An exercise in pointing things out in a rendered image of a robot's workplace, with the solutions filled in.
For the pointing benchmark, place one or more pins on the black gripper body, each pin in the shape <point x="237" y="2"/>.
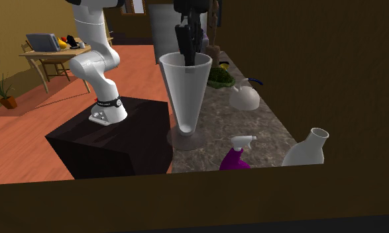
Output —
<point x="191" y="6"/>

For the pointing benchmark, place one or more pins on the grey door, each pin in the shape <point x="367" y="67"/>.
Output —
<point x="162" y="29"/>

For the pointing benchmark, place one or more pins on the tall white cone vase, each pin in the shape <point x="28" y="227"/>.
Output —
<point x="186" y="96"/>

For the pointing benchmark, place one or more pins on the white wide-neck bottle vase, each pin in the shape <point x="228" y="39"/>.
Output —
<point x="305" y="151"/>

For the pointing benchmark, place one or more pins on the purple spray bottle white nozzle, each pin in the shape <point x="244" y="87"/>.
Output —
<point x="234" y="161"/>

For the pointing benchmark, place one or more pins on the green moss mound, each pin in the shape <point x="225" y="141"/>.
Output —
<point x="220" y="79"/>

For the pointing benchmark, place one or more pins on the small yellow and black object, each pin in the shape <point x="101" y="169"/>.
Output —
<point x="225" y="66"/>

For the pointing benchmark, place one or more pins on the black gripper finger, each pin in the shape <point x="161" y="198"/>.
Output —
<point x="198" y="34"/>
<point x="184" y="42"/>

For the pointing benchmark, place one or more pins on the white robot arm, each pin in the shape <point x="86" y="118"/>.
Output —
<point x="90" y="64"/>

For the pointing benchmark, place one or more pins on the brown wooden figure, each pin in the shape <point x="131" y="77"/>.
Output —
<point x="214" y="51"/>

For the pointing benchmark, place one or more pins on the dark robot stand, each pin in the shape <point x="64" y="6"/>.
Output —
<point x="123" y="142"/>

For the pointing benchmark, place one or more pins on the wooden table with items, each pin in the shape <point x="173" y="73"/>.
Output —
<point x="52" y="55"/>

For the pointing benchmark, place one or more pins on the wooden chair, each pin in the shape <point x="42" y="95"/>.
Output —
<point x="53" y="66"/>

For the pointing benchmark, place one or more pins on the potted green plant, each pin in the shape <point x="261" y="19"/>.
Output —
<point x="0" y="87"/>

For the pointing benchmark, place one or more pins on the wooden framed window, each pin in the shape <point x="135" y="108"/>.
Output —
<point x="134" y="5"/>

